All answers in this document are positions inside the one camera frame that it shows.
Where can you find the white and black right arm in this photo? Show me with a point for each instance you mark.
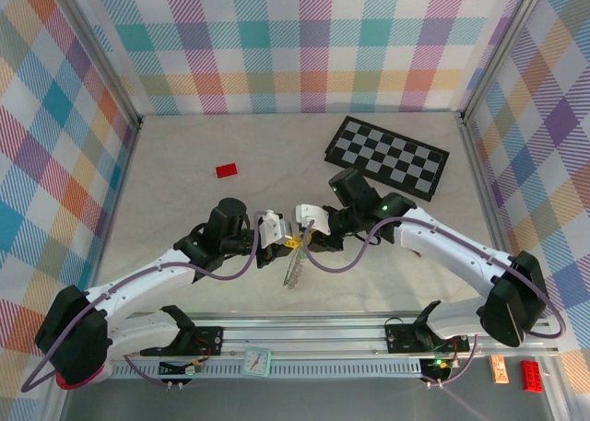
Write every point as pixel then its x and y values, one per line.
pixel 451 255

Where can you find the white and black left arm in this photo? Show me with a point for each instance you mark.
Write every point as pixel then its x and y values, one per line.
pixel 133 296

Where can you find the black folding chessboard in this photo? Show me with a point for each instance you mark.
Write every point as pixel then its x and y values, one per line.
pixel 396 158

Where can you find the flat red toy brick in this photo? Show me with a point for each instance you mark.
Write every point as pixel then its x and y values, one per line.
pixel 227 170

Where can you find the small mint green clock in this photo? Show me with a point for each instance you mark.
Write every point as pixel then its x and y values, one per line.
pixel 256 362

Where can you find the small circuit board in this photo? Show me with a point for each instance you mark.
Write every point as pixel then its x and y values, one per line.
pixel 440 365
pixel 193 368

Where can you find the small wooden block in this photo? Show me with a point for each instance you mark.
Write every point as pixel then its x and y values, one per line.
pixel 499 370

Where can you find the red studded toy brick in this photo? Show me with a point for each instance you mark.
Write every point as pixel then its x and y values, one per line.
pixel 532 377

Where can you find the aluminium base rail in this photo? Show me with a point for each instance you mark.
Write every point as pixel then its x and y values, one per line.
pixel 299 335

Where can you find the aluminium side rail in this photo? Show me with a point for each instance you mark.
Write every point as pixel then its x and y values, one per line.
pixel 484 186

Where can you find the aluminium frame post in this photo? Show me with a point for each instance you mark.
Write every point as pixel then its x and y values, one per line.
pixel 106 61
pixel 502 48

